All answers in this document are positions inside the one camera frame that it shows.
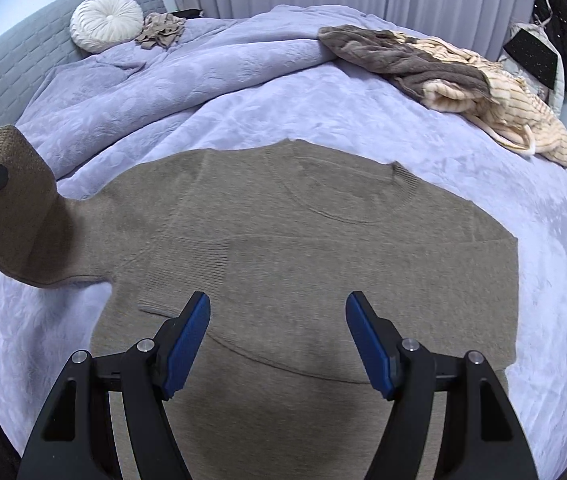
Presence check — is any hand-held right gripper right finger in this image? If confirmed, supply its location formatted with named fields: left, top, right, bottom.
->
left=345, top=290, right=539, bottom=480

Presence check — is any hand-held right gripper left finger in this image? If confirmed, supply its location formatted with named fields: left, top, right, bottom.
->
left=16, top=291, right=212, bottom=480

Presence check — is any olive brown knit sweater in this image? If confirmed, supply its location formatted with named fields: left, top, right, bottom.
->
left=0, top=125, right=520, bottom=480

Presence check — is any grey quilted headboard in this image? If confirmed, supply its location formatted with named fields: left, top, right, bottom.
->
left=0, top=0, right=169, bottom=133

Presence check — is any purple plush bed sheet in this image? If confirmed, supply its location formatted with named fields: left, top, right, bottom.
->
left=0, top=55, right=567, bottom=480

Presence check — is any purple quilted comforter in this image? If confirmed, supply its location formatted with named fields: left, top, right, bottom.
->
left=13, top=4, right=347, bottom=196

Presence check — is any round white pleated pillow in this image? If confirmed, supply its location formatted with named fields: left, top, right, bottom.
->
left=70, top=0, right=144, bottom=54

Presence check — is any crumpled beige cloth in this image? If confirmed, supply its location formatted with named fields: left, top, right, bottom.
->
left=134, top=11, right=187, bottom=51

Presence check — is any brown fleece garment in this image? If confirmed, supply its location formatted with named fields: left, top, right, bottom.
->
left=318, top=25, right=494, bottom=106

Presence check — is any cream striped fleece garment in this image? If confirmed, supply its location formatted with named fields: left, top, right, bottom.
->
left=383, top=30, right=567, bottom=173

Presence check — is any white hanging garment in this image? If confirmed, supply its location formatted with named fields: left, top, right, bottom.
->
left=506, top=21, right=565, bottom=117

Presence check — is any black sparkly bag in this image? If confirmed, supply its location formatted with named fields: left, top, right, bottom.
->
left=502, top=25, right=564, bottom=88

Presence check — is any black hanging garment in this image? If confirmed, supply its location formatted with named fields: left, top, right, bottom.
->
left=533, top=0, right=567, bottom=95

